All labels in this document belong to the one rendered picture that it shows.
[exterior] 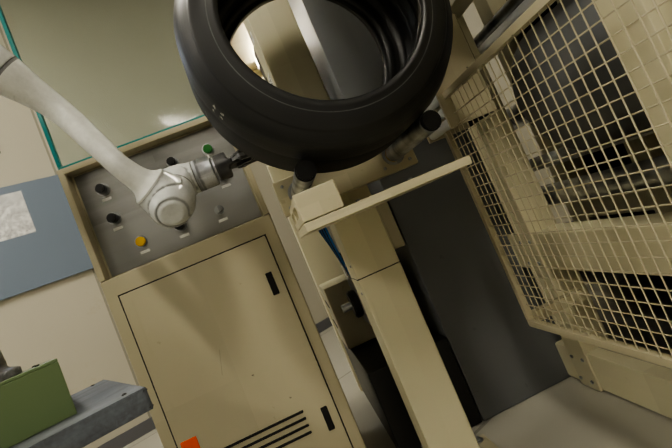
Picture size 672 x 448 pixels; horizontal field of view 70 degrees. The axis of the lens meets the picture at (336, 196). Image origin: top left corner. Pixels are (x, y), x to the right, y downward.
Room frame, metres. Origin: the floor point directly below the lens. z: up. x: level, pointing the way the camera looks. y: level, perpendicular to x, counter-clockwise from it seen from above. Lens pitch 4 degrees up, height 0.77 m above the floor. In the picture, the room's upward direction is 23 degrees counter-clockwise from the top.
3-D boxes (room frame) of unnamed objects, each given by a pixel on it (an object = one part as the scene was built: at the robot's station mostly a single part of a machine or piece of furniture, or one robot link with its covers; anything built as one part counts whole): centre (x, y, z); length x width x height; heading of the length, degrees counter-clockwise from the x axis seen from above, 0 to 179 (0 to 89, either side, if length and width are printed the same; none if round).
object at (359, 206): (1.13, -0.08, 0.80); 0.37 x 0.36 x 0.02; 99
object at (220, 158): (1.35, 0.24, 1.06); 0.09 x 0.08 x 0.07; 98
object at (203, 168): (1.33, 0.31, 1.06); 0.09 x 0.06 x 0.09; 8
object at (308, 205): (1.11, 0.06, 0.84); 0.36 x 0.09 x 0.06; 9
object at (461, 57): (1.41, -0.42, 1.05); 0.20 x 0.15 x 0.30; 9
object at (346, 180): (1.31, -0.05, 0.90); 0.40 x 0.03 x 0.10; 99
